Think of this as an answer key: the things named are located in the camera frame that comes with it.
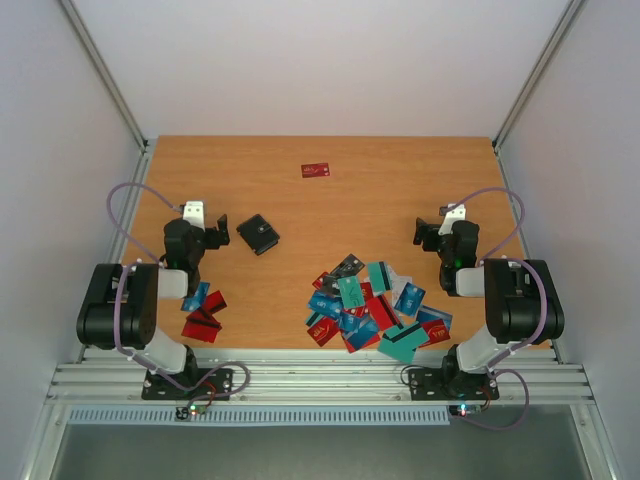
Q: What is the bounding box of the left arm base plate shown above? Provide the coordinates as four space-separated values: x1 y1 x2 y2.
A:
141 368 234 401

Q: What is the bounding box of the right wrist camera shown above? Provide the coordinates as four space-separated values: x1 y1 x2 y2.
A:
438 204 466 236

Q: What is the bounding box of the black leather card holder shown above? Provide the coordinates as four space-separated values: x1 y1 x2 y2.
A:
236 214 280 256

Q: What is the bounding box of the blue VIP card left pile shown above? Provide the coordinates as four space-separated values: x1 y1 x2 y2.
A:
308 291 344 320

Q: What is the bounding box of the red VIP card right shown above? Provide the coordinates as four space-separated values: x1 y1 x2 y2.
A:
421 319 450 347

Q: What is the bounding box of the teal VIP card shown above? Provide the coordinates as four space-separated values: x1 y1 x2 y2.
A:
338 276 365 309

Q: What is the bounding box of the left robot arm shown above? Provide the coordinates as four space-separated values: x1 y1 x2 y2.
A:
76 215 230 398

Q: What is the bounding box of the grey cable duct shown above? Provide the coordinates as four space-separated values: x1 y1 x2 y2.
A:
68 405 450 427

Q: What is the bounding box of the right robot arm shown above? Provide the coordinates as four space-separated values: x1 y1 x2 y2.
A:
408 218 565 402

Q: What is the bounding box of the teal card front pile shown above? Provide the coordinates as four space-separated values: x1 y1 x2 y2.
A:
378 322 429 364

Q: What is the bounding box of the red VIP card front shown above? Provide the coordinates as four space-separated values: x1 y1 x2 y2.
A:
307 317 340 347

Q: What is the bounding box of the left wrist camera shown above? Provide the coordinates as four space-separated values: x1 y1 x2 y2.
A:
182 200 205 230

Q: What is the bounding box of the blue card right pile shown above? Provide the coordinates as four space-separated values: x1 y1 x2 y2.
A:
394 282 426 317

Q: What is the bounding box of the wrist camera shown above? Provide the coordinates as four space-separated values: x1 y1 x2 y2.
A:
182 200 205 230
438 204 466 236

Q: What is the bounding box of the teal stripe card upper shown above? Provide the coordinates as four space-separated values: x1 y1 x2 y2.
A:
367 261 392 295

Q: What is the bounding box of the blue card left group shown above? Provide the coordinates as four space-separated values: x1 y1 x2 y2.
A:
181 282 210 312

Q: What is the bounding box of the red stripe card centre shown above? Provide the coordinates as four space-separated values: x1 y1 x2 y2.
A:
366 295 401 331

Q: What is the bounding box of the large red card left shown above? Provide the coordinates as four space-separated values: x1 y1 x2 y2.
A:
181 308 222 343

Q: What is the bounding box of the red vip card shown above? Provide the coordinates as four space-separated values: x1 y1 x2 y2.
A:
421 319 450 347
307 317 340 347

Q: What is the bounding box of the blue card front pile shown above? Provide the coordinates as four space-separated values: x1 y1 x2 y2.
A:
342 320 380 353

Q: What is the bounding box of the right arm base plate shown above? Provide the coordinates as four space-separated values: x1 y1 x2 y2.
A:
408 367 500 401

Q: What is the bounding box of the lone red card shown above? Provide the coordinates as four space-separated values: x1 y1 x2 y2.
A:
301 163 330 178

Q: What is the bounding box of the black card in pile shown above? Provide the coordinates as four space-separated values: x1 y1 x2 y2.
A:
330 254 365 278

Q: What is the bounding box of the aluminium rail frame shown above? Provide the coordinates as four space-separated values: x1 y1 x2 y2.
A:
46 348 594 405

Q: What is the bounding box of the small red card left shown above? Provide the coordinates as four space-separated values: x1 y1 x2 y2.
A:
201 291 227 315

